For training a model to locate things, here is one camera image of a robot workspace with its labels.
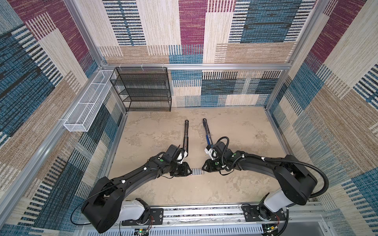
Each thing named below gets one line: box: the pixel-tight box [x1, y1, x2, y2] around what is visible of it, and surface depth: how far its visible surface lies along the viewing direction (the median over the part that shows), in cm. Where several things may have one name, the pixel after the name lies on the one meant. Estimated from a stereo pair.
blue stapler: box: [202, 118, 214, 147], surface depth 107 cm
